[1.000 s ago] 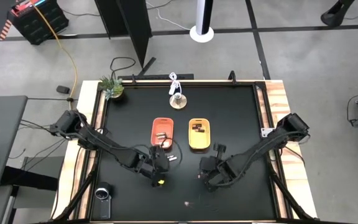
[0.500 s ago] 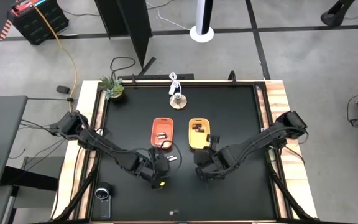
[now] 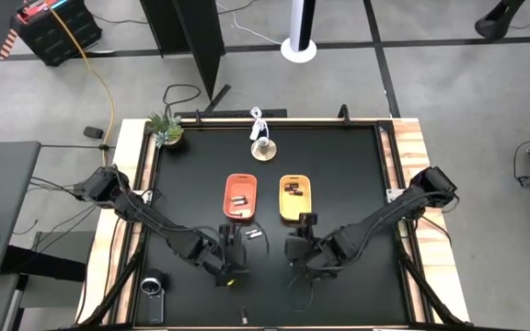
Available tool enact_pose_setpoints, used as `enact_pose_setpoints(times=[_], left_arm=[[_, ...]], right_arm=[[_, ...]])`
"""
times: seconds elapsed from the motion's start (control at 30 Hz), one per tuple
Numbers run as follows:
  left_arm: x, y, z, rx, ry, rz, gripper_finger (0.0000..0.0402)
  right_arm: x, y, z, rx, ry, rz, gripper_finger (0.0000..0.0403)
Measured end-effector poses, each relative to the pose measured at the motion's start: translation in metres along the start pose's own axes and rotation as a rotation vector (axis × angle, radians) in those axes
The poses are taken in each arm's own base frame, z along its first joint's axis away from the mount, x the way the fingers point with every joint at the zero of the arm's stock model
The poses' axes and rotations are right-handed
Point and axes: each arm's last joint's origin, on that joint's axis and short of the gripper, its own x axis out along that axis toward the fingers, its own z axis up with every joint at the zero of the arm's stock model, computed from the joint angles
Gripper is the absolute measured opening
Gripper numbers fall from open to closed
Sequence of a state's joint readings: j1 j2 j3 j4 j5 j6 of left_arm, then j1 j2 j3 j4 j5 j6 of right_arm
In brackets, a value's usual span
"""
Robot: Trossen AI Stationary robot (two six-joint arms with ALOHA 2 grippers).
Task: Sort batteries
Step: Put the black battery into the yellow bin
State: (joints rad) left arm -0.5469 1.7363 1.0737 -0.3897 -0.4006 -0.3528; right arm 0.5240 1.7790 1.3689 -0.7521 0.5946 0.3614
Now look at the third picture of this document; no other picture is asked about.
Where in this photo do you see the yellow floor cable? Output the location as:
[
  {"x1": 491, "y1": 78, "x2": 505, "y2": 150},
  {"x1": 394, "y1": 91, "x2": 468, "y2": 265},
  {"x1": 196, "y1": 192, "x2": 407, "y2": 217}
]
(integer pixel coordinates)
[{"x1": 46, "y1": 0, "x2": 117, "y2": 166}]

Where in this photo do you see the black partition panel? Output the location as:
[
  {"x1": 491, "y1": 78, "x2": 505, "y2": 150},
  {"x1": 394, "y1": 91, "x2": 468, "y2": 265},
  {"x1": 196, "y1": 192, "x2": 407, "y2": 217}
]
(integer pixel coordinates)
[{"x1": 139, "y1": 0, "x2": 232, "y2": 114}]

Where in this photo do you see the orange plastic bin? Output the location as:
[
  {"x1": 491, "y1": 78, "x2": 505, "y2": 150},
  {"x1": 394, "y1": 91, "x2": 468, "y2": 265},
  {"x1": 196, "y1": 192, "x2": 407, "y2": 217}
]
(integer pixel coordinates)
[{"x1": 222, "y1": 173, "x2": 259, "y2": 223}]

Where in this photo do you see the black plastic crate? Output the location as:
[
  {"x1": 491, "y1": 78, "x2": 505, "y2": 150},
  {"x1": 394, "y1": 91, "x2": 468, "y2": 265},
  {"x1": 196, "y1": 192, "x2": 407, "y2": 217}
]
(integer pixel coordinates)
[{"x1": 16, "y1": 0, "x2": 103, "y2": 68}]

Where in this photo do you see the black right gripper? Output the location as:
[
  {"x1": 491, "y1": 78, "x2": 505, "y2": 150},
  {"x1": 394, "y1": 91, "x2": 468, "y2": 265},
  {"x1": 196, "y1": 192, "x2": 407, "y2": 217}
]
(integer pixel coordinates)
[{"x1": 285, "y1": 212, "x2": 324, "y2": 272}]

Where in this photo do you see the black table frame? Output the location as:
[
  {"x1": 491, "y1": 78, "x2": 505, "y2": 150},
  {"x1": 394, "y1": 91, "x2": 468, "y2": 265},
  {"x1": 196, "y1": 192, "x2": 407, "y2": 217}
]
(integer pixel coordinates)
[{"x1": 75, "y1": 104, "x2": 471, "y2": 331}]

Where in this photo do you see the grey desk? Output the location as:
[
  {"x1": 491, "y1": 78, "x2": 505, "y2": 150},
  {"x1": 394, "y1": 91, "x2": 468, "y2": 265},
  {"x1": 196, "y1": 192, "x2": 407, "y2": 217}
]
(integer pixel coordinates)
[{"x1": 0, "y1": 140, "x2": 43, "y2": 281}]

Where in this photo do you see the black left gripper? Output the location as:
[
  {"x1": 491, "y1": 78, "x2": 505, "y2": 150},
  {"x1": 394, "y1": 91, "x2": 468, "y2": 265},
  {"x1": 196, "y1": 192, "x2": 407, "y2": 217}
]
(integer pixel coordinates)
[{"x1": 216, "y1": 223, "x2": 250, "y2": 277}]

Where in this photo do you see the white cable with adapter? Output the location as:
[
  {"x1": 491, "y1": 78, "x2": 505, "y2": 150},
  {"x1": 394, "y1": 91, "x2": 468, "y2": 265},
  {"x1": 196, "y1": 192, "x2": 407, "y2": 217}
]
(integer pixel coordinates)
[{"x1": 248, "y1": 106, "x2": 270, "y2": 142}]

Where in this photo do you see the potted succulent plant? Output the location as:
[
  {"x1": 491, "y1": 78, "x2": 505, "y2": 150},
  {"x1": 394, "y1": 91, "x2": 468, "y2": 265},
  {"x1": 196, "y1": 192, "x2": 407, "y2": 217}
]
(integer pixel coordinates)
[{"x1": 145, "y1": 112, "x2": 186, "y2": 149}]

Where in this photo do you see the silver black camera device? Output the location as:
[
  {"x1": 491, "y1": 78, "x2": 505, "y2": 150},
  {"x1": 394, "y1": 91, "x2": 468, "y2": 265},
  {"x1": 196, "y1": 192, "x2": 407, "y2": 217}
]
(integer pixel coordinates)
[{"x1": 139, "y1": 268, "x2": 167, "y2": 325}]

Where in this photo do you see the black floor cable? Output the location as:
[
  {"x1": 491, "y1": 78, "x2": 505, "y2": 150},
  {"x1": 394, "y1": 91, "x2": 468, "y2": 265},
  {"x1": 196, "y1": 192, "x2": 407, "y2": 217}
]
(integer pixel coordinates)
[{"x1": 162, "y1": 83, "x2": 202, "y2": 116}]

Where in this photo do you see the yellow plastic bin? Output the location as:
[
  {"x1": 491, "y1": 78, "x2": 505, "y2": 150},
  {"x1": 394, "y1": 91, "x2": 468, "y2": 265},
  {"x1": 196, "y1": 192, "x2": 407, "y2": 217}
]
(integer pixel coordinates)
[{"x1": 278, "y1": 174, "x2": 313, "y2": 223}]

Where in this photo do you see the white floor cable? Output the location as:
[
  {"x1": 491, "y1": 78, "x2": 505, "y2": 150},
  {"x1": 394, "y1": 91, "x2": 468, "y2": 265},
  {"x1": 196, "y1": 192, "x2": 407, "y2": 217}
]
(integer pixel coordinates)
[{"x1": 216, "y1": 2, "x2": 284, "y2": 46}]

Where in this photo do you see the round camera mount base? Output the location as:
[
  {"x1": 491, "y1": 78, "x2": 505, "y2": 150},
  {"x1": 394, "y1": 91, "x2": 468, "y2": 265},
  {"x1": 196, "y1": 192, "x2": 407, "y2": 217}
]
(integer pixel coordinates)
[{"x1": 250, "y1": 136, "x2": 278, "y2": 163}]

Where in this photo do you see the white pole with round base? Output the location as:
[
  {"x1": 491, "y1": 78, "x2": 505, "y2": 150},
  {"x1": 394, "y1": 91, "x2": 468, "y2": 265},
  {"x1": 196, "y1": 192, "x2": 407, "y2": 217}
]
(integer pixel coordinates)
[{"x1": 280, "y1": 0, "x2": 317, "y2": 64}]

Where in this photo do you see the black base bar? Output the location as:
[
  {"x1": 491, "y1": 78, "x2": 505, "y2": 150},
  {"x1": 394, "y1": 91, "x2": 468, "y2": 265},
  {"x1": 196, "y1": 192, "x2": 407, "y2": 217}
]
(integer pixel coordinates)
[{"x1": 175, "y1": 108, "x2": 288, "y2": 120}]

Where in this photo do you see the black stand leg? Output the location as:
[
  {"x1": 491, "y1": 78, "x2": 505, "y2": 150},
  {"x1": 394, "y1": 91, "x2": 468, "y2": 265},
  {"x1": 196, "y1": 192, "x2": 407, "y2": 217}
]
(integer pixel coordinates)
[{"x1": 474, "y1": 0, "x2": 528, "y2": 40}]

